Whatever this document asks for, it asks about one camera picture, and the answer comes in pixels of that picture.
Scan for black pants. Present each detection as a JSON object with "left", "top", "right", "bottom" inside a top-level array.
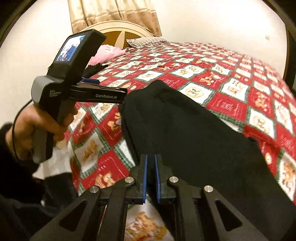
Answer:
[{"left": 119, "top": 80, "right": 295, "bottom": 240}]

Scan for black sleeve left forearm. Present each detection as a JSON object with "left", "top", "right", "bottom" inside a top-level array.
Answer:
[{"left": 1, "top": 123, "right": 78, "bottom": 240}]

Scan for person's left hand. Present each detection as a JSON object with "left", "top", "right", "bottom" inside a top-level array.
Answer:
[{"left": 5, "top": 102, "right": 79, "bottom": 161}]

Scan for pink cloth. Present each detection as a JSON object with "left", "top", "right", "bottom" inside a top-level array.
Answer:
[{"left": 87, "top": 45, "right": 126, "bottom": 66}]

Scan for beige wooden headboard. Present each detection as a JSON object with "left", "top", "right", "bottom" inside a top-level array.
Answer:
[{"left": 81, "top": 20, "right": 153, "bottom": 49}]

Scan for beige patterned curtain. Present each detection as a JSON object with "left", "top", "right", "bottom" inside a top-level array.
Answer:
[{"left": 68, "top": 0, "right": 162, "bottom": 37}]

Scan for striped pillow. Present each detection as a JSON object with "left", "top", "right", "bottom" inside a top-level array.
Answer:
[{"left": 126, "top": 37, "right": 166, "bottom": 49}]

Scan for red christmas patterned bedspread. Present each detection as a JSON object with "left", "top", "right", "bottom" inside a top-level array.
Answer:
[{"left": 66, "top": 42, "right": 295, "bottom": 240}]

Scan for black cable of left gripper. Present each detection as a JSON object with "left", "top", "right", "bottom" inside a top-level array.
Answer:
[{"left": 11, "top": 99, "right": 33, "bottom": 160}]

